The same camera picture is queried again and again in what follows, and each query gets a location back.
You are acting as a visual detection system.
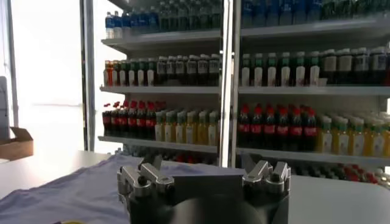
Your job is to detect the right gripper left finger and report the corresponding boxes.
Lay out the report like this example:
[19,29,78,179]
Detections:
[117,154,176,198]

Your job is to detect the lavender purple t-shirt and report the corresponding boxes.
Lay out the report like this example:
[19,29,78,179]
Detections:
[0,153,244,224]

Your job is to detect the grey upright panel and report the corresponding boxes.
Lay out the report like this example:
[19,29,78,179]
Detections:
[0,75,10,141]

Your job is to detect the blue water bottle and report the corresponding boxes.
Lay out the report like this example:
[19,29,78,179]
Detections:
[105,12,115,40]
[121,12,132,38]
[113,11,122,39]

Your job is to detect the red-capped cola bottle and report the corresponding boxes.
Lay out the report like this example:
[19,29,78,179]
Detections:
[303,108,317,152]
[237,105,251,149]
[145,102,157,141]
[289,108,303,152]
[250,105,264,149]
[102,103,112,137]
[110,102,120,138]
[263,106,277,150]
[276,107,289,150]
[118,100,129,138]
[136,100,147,140]
[127,100,138,139]

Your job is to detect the white metal shelf rack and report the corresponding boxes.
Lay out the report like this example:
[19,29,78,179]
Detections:
[97,0,234,168]
[230,0,390,186]

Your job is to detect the grey window frame post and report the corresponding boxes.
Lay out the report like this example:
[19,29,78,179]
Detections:
[4,0,20,127]

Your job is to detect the dark window frame post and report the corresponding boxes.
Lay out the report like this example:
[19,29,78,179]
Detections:
[79,0,96,152]

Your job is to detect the red tea bottle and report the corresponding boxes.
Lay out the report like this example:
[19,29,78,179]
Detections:
[104,60,114,87]

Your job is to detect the dark bottle beige label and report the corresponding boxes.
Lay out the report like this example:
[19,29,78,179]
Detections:
[337,48,353,85]
[322,49,337,85]

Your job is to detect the dark bottle blue-print label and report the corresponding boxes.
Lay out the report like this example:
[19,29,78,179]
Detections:
[175,55,187,86]
[208,54,221,86]
[166,55,177,86]
[353,47,369,85]
[369,46,387,85]
[186,54,198,86]
[156,56,168,86]
[197,54,210,86]

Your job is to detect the yellow juice bottle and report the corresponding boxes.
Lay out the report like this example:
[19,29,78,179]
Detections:
[368,120,385,158]
[164,111,176,143]
[185,111,197,145]
[154,111,165,142]
[383,121,390,158]
[208,111,219,146]
[333,117,350,155]
[197,111,208,145]
[175,111,186,144]
[350,119,366,156]
[316,117,333,153]

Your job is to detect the open cardboard box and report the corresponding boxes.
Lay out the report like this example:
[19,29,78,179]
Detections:
[0,127,34,161]

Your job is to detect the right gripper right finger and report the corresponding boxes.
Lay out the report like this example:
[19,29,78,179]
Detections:
[241,155,292,195]

